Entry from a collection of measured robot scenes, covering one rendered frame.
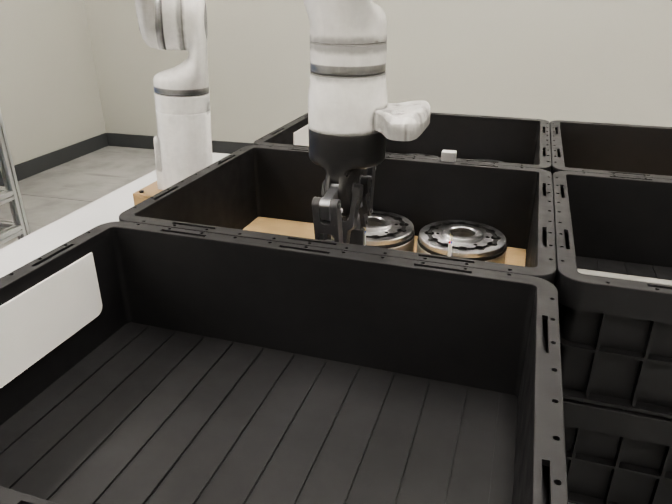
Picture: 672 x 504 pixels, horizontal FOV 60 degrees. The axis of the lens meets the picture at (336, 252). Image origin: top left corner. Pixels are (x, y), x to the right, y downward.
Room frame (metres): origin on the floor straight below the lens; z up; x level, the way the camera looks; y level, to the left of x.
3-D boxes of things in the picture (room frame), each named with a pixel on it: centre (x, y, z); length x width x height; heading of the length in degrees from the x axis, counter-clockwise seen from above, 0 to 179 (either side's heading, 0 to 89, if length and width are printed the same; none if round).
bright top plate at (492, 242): (0.63, -0.15, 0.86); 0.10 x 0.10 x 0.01
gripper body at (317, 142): (0.56, -0.01, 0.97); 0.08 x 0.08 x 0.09
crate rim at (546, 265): (0.59, -0.02, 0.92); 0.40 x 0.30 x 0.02; 72
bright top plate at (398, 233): (0.66, -0.05, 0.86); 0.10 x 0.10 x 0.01
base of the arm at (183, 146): (1.02, 0.27, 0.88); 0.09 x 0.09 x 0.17; 78
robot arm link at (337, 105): (0.55, -0.03, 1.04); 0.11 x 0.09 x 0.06; 71
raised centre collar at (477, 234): (0.63, -0.15, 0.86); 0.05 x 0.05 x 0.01
